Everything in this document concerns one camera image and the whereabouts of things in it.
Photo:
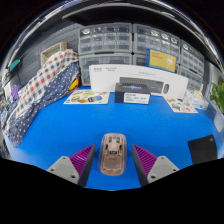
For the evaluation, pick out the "white and blue carton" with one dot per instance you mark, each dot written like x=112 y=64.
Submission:
x=196 y=103

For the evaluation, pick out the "red blue checkered cloth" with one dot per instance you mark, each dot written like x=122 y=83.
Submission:
x=43 y=80

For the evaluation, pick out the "grey small-parts drawer cabinet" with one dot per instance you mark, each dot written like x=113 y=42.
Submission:
x=139 y=60
x=155 y=38
x=100 y=60
x=105 y=38
x=192 y=56
x=193 y=78

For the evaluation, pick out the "yellow and blue flat box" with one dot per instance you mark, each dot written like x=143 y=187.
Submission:
x=161 y=60

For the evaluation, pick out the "woven wicker basket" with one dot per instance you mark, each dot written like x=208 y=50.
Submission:
x=51 y=51

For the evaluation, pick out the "small black product box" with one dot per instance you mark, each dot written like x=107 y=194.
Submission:
x=131 y=90

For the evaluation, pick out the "grey wall pegboard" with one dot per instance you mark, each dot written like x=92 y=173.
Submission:
x=33 y=56

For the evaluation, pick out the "crumpled cream tissue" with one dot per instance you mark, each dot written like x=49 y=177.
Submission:
x=198 y=94

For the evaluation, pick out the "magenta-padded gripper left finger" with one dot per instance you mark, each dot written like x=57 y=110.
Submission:
x=63 y=166

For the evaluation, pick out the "black mouse pad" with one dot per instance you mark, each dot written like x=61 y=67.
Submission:
x=202 y=150

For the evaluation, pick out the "green leafy plant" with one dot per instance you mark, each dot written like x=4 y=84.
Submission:
x=218 y=96

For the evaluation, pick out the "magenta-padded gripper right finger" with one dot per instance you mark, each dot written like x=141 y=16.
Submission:
x=160 y=166

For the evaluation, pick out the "white ribbed plant pot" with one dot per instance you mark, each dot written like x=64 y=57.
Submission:
x=220 y=123

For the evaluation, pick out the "colourful sticker sheet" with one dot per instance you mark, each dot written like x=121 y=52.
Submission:
x=85 y=97
x=180 y=106

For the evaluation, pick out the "white keyboard packaging box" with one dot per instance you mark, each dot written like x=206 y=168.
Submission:
x=103 y=76

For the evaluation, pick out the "navy polka dot cloth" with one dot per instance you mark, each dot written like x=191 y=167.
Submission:
x=53 y=93

